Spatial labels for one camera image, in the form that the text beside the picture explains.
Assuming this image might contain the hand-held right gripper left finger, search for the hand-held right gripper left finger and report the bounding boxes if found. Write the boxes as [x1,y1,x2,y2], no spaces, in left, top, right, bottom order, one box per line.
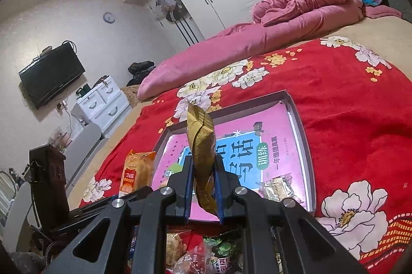
[42,155,195,274]

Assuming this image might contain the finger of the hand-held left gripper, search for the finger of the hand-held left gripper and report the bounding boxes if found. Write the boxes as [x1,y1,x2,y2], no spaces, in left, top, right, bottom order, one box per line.
[53,186,153,232]

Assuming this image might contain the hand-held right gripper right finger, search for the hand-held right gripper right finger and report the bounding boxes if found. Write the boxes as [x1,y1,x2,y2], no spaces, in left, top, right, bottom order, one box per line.
[215,155,371,274]

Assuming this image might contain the gold snack packet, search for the gold snack packet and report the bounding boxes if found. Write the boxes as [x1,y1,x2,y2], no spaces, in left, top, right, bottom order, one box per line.
[187,103,218,217]

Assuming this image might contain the blue cookie packet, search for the blue cookie packet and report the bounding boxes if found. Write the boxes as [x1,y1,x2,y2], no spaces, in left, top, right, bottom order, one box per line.
[128,226,140,265]

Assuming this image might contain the orange bread packet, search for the orange bread packet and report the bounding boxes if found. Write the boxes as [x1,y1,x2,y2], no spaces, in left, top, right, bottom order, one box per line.
[118,150,157,197]

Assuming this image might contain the grey shallow box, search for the grey shallow box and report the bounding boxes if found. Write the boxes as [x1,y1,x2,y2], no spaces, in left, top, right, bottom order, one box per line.
[151,90,316,223]

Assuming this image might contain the red and clear snack packet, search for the red and clear snack packet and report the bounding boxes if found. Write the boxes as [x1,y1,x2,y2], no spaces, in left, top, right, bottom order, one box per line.
[166,227,210,274]

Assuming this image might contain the clear wrapped snack packet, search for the clear wrapped snack packet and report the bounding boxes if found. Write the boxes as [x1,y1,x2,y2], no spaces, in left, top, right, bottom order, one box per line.
[257,176,298,201]

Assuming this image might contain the green snack packet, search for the green snack packet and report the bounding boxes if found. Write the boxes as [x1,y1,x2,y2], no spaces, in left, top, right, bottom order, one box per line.
[203,230,243,274]

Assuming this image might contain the grey curved panel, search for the grey curved panel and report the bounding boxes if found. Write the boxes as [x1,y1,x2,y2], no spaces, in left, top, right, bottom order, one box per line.
[63,124,104,187]

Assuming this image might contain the white curved panel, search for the white curved panel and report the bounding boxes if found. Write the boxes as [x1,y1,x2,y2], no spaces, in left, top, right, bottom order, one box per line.
[5,181,33,253]

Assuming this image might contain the white drawer dresser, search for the white drawer dresser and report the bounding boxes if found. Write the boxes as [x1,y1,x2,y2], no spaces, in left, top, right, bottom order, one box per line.
[71,76,131,133]

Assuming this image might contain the brown fuzzy cloth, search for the brown fuzzy cloth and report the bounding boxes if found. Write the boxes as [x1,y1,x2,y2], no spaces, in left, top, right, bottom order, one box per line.
[121,85,142,109]

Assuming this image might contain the dark clothes pile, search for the dark clothes pile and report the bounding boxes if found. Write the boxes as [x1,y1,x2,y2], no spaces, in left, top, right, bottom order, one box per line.
[127,61,157,86]

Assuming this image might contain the red floral blanket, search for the red floral blanket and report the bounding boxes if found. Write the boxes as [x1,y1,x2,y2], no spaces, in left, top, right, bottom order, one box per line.
[69,36,412,274]

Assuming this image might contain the pink duvet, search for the pink duvet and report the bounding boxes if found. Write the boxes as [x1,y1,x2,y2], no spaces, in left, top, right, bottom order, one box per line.
[138,0,403,101]

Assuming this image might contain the hanging clothes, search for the hanging clothes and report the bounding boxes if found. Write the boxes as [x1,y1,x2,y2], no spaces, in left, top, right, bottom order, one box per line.
[154,0,185,25]

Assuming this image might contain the black wall television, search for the black wall television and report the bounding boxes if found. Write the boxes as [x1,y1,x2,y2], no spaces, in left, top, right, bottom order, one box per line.
[18,44,86,110]

